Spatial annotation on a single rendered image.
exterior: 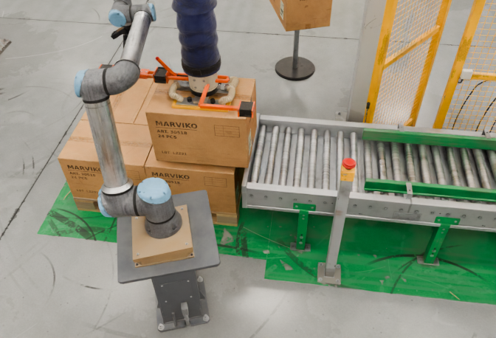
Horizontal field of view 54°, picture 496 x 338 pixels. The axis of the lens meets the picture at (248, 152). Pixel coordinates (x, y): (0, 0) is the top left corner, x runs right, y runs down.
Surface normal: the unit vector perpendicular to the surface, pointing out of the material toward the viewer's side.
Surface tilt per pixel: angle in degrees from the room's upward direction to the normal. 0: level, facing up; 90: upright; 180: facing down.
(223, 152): 90
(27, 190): 0
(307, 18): 90
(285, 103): 0
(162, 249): 5
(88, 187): 90
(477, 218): 90
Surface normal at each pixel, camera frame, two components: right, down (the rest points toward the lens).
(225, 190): -0.14, 0.69
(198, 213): -0.02, -0.72
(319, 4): 0.21, 0.68
